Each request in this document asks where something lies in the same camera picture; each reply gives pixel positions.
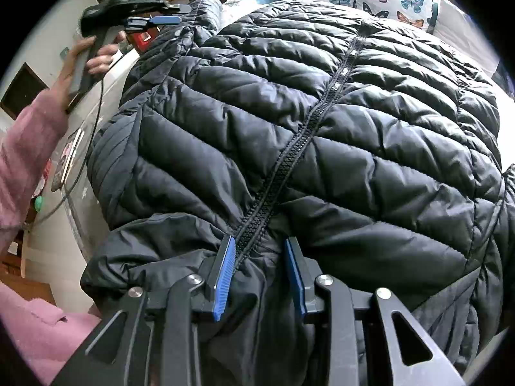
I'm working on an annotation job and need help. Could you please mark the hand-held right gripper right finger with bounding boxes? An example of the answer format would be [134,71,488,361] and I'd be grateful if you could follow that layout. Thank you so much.
[284,236,467,386]

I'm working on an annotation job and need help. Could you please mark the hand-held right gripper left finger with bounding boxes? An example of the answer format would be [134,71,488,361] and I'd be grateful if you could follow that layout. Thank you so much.
[50,235,238,386]

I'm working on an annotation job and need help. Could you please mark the black puffer jacket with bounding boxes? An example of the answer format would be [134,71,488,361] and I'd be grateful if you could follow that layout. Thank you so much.
[80,0,515,386]

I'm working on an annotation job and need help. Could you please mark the person's left forearm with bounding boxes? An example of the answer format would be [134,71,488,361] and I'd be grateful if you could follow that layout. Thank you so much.
[0,86,72,246]

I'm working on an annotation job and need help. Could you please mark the person's left hand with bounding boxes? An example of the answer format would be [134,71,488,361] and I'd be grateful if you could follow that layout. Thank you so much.
[50,33,126,101]

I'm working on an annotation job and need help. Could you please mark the red plastic stool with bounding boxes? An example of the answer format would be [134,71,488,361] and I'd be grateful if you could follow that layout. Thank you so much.
[131,30,156,56]

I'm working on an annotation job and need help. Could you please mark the wooden side table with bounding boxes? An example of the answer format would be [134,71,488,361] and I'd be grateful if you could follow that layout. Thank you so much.
[0,62,50,120]

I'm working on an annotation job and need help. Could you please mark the person's pink garment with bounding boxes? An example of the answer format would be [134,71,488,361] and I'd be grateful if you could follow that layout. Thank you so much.
[0,281,103,386]

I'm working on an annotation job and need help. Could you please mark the white pillow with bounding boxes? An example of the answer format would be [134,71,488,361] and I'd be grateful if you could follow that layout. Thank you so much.
[434,0,485,55]

